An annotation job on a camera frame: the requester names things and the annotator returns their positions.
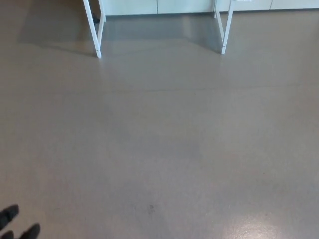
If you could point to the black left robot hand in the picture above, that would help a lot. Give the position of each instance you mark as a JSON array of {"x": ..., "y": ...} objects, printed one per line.
[{"x": 10, "y": 212}]

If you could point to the white desk trestle leg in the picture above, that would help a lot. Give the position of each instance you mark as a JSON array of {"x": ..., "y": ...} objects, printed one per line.
[
  {"x": 226, "y": 32},
  {"x": 95, "y": 37}
]

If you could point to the small black floor object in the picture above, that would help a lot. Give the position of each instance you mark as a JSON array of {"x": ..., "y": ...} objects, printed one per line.
[{"x": 96, "y": 18}]

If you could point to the white cabinet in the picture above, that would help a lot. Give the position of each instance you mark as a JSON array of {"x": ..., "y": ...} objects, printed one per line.
[{"x": 174, "y": 6}]

